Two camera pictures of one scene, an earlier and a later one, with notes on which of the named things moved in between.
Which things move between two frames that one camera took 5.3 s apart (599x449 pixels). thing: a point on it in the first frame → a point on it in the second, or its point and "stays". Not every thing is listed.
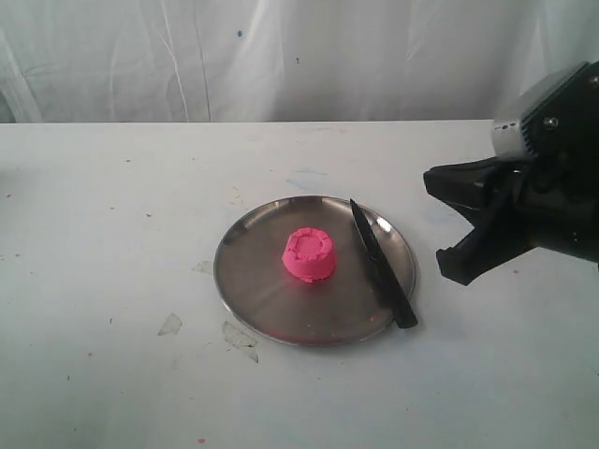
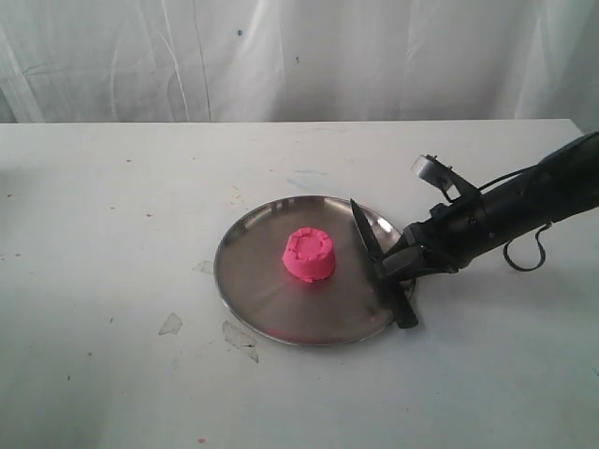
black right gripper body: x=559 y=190 → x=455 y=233
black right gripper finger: x=474 y=188 → x=415 y=235
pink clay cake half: x=309 y=254 stays
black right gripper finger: x=498 y=238 → x=408 y=260
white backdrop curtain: x=284 y=61 stays
